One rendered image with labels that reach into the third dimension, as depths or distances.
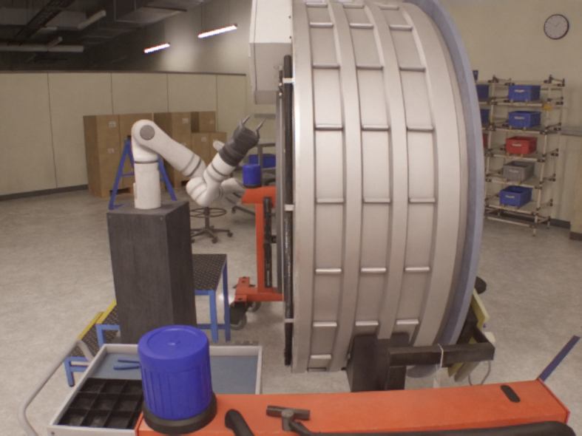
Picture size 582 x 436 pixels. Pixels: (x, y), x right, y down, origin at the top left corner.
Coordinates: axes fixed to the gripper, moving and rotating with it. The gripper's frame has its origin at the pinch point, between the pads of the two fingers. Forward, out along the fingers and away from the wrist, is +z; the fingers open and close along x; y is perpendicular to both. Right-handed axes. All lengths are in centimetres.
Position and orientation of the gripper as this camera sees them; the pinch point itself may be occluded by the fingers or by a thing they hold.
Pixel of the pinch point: (260, 113)
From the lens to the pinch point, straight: 144.0
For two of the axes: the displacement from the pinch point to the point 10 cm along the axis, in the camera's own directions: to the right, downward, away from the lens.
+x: -7.5, -3.5, -5.5
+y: 1.9, 6.9, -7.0
